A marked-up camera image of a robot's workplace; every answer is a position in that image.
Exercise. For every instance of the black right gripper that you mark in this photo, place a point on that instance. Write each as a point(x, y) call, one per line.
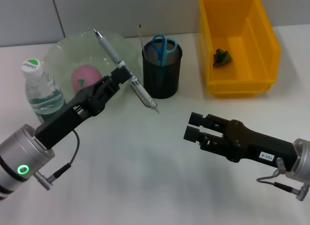
point(261, 147)

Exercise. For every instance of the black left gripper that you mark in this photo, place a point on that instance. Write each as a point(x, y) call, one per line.
point(65, 123)

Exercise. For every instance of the pink peach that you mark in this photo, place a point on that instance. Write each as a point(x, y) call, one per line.
point(83, 75)

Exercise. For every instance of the silver ballpoint pen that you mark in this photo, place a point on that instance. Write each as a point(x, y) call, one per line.
point(109, 50)

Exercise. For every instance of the clear plastic ruler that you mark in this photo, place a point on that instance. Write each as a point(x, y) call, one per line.
point(141, 36)

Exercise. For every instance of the blue scissors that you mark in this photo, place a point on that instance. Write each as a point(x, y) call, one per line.
point(159, 50)

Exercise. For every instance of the clear water bottle green label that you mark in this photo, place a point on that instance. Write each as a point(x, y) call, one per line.
point(41, 94)

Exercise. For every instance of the green plastic wrapper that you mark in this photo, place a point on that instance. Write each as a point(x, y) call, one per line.
point(222, 57)

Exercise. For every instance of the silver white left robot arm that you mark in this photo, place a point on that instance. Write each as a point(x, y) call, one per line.
point(19, 159)

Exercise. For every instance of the pale green glass fruit plate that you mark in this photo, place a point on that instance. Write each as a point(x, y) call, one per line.
point(121, 55)

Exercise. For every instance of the black mesh pen holder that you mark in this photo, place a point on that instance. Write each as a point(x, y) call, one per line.
point(169, 74)

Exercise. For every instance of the yellow plastic bin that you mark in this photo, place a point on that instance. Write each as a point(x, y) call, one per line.
point(237, 53)

